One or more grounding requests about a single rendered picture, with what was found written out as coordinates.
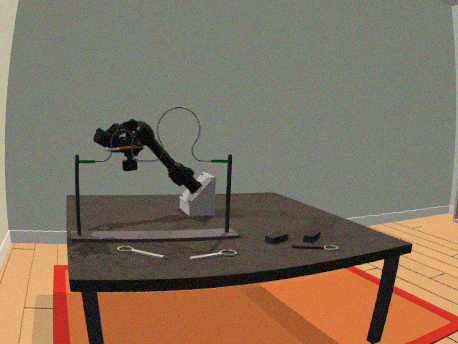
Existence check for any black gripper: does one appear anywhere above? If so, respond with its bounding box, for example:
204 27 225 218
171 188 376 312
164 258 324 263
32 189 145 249
121 121 144 171

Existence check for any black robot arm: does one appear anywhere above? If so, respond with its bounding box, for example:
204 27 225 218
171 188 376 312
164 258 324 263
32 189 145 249
93 121 202 195

